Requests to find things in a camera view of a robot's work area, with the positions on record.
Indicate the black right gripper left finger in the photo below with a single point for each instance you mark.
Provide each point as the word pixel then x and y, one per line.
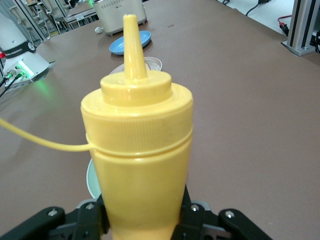
pixel 82 220

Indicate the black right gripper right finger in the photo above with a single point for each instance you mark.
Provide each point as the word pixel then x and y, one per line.
pixel 200 222

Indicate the yellow squeeze bottle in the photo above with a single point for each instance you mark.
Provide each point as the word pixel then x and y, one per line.
pixel 140 150

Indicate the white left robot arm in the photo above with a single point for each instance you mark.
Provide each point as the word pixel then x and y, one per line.
pixel 20 55

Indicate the mint green plate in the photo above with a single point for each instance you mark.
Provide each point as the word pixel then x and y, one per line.
pixel 92 180

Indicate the beige plate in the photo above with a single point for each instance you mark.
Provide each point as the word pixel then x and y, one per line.
pixel 156 63

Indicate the blue plate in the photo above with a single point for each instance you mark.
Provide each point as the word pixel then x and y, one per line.
pixel 117 46

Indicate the beige toaster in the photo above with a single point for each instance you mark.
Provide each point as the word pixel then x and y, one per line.
pixel 112 15

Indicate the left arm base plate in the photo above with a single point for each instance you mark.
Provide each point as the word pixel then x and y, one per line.
pixel 48 65

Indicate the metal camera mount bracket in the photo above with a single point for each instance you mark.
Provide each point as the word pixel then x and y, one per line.
pixel 290 46

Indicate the aluminium camera mount post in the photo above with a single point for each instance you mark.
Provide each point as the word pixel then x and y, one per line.
pixel 301 25

